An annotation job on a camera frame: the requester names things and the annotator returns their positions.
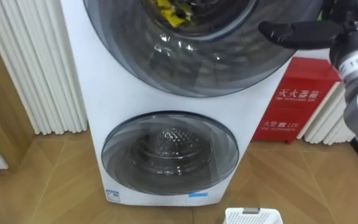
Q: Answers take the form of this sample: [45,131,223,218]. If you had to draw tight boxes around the red fire extinguisher box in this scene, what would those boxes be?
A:
[252,57,342,145]

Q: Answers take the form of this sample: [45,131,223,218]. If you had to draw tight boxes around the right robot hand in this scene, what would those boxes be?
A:
[258,0,358,70]

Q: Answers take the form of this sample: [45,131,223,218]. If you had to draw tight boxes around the yellow cloth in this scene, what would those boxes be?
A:
[149,0,195,28]

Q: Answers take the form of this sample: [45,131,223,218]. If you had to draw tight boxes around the white plastic laundry basket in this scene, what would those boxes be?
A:
[222,207,284,224]

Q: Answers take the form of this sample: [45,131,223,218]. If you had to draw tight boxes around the wooden door frame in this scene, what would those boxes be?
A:
[0,12,36,174]

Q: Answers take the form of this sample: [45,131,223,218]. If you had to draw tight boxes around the white stacked washing machine tower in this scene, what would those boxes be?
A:
[60,0,324,207]

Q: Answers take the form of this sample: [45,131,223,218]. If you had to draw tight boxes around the white ribbed wall panel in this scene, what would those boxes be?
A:
[0,0,89,136]
[296,81,356,146]

